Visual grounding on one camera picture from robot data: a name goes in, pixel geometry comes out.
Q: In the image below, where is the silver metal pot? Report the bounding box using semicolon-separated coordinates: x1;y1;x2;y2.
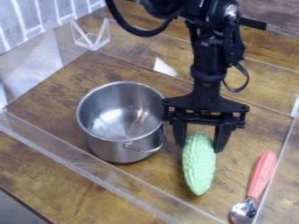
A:
76;81;165;164

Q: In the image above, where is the red handled metal spoon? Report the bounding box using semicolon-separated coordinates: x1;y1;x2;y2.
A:
228;150;276;224

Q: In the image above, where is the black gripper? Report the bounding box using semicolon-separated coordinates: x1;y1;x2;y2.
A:
163;73;249;153

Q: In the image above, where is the clear acrylic triangle bracket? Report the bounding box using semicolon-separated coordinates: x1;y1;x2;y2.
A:
69;18;111;51

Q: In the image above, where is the black wall strip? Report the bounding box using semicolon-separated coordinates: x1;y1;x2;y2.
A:
240;17;267;31

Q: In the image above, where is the green bumpy toy vegetable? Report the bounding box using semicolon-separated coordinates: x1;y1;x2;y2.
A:
181;132;216;195

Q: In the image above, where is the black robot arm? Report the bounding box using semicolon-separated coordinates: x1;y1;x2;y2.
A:
141;0;249;152

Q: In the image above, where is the clear acrylic enclosure wall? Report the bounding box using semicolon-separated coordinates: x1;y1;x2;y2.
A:
0;24;299;224

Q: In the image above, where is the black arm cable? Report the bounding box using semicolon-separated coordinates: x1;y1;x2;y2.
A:
104;0;176;38

